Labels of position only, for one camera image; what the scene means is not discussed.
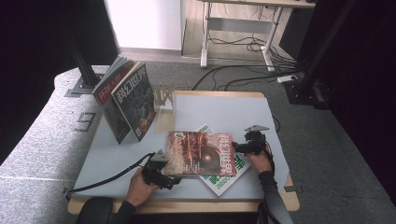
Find person's left leg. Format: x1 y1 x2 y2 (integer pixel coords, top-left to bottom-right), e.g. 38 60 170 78
75 196 115 224

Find tangled black cables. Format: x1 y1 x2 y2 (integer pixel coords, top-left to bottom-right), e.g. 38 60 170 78
207 29 297 63

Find white power strip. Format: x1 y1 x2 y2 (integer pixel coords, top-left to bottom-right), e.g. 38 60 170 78
276 74 300 85

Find person's right hand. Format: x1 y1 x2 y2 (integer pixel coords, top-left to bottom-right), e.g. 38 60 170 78
247 151 274 175

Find black floor cable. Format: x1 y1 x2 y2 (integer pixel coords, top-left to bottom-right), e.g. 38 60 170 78
214 73 301 92
191 63 297 91

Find dark curtain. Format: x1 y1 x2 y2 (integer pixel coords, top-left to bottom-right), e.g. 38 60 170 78
279 0 396 207
0 0 121 166

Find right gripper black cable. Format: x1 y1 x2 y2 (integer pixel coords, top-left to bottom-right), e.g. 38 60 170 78
261 145 278 224

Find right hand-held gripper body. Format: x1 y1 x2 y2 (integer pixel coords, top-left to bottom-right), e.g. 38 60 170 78
244 124 271 156

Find black metal stand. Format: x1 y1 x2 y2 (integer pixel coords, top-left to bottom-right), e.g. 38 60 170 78
281 0 358 110
64 29 106 98

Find red illustrated magazine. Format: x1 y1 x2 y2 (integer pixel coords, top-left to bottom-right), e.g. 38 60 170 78
163 130 238 177

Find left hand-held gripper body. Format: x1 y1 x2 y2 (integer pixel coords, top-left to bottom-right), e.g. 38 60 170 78
141 148 171 188

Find white desk frame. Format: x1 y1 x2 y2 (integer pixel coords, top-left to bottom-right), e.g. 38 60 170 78
199 0 317 74

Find dark blue illustrated magazine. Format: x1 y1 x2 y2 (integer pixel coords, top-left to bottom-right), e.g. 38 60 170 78
110 62 158 144

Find grey portrait magazine red title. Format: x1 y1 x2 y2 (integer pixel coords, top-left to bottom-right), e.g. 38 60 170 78
92 55 138 145

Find person's left hand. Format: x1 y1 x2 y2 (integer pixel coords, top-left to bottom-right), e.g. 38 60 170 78
125 167 161 208

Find white magazine green title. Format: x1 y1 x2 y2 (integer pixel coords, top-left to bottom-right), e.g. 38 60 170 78
194 123 252 198

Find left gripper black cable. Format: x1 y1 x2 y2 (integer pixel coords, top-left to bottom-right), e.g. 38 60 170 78
64 151 157 201

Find wooden table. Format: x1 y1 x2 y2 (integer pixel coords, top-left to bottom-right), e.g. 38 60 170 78
67 89 301 216

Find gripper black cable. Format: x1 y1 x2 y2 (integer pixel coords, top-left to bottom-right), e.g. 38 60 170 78
64 151 157 201
261 145 278 224

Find clear acrylic magazine rack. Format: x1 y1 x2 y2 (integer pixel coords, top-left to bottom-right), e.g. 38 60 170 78
150 84 177 134

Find black tape floor marking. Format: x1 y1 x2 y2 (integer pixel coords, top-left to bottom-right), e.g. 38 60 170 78
74 111 97 133

